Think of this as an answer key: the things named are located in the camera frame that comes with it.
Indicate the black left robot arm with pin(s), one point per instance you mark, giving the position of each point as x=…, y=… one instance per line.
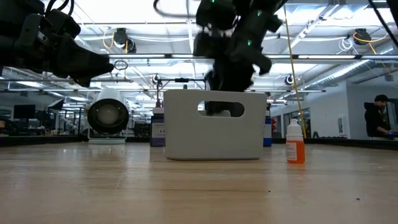
x=12, y=31

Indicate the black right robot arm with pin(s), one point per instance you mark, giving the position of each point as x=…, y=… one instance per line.
x=217, y=11

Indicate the large green-capped colouring bottle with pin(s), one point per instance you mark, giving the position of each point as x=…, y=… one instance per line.
x=185, y=86

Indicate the large purple-capped colouring bottle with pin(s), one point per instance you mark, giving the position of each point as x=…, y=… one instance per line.
x=157, y=133

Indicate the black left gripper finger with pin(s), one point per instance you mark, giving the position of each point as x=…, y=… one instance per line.
x=84, y=60
x=84, y=81

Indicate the black rig crossbar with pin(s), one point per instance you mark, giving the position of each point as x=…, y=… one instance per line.
x=182, y=80

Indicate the large blue-capped colouring bottle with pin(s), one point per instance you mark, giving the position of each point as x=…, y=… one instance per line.
x=267, y=137

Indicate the person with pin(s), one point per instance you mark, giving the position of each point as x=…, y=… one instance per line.
x=376, y=118

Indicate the small orange dropper bottle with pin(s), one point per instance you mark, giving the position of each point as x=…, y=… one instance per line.
x=295, y=149

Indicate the black monitor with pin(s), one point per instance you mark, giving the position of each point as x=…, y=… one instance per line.
x=24, y=111

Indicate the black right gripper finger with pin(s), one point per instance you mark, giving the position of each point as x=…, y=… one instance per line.
x=212, y=81
x=236, y=77

